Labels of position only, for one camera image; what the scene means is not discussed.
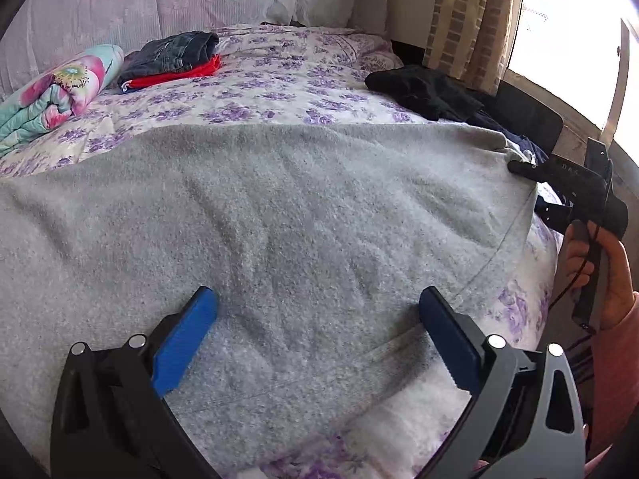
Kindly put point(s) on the black chair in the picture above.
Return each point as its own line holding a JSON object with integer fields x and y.
{"x": 534, "y": 110}

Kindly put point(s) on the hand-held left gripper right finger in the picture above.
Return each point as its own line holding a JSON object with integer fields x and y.
{"x": 449, "y": 337}

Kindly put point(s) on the black garment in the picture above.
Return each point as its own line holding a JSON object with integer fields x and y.
{"x": 424, "y": 90}

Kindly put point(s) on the person's right forearm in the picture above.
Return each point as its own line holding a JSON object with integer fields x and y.
{"x": 614, "y": 384}

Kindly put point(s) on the folded red garment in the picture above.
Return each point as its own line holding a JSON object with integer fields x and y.
{"x": 174, "y": 76}

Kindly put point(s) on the bright window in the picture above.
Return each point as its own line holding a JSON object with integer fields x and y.
{"x": 569, "y": 35}

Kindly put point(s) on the folded blue jeans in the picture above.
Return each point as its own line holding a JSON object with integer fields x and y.
{"x": 169, "y": 52}

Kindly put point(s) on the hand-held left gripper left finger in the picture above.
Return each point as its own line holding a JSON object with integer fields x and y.
{"x": 182, "y": 339}

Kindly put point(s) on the white lace headboard cover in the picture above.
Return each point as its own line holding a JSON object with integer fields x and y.
{"x": 150, "y": 5}

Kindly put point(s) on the dark blue garment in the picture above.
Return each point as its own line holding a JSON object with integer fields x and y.
{"x": 519, "y": 142}

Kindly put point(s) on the purple floral bed sheet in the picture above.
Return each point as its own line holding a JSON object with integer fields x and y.
{"x": 279, "y": 80}

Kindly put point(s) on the person's right hand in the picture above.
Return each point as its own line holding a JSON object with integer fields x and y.
{"x": 619, "y": 279}

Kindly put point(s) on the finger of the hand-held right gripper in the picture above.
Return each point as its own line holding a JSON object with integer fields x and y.
{"x": 526, "y": 169}
{"x": 554, "y": 212}

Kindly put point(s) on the beige brick-pattern curtain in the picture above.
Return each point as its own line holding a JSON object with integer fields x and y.
{"x": 469, "y": 20}

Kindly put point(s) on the folded floral quilt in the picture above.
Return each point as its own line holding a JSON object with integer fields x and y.
{"x": 55, "y": 95}

